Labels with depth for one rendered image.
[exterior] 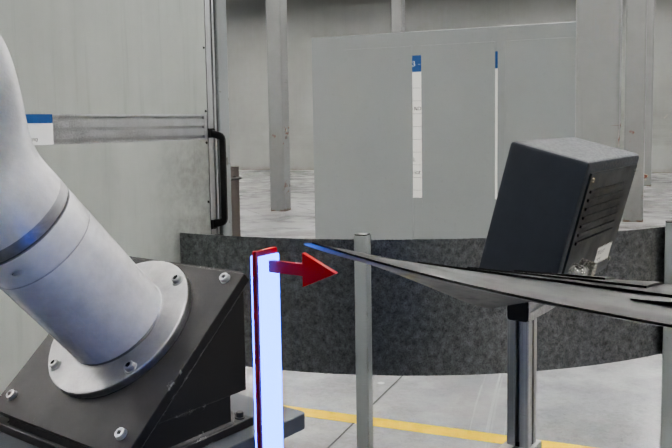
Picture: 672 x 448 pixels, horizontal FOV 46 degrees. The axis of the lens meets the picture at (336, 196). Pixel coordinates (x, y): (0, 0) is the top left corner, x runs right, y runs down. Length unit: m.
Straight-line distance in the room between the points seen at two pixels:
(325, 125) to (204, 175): 4.50
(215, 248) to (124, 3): 0.77
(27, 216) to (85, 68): 1.50
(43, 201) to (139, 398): 0.23
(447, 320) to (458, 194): 4.39
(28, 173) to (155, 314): 0.22
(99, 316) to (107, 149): 1.47
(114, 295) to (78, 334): 0.06
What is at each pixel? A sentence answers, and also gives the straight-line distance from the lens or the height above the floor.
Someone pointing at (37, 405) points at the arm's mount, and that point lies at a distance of 0.99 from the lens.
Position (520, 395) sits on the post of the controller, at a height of 0.93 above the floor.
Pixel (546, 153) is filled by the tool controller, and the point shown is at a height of 1.24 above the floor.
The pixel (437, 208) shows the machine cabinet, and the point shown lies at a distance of 6.73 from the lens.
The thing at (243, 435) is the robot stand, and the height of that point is 0.93.
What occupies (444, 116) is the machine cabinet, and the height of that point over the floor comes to 1.33.
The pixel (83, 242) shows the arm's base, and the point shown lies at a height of 1.16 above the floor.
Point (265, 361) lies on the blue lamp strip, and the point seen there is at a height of 1.11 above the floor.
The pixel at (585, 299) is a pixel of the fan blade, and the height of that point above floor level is 1.19.
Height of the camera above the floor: 1.28
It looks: 5 degrees down
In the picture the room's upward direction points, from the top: 1 degrees counter-clockwise
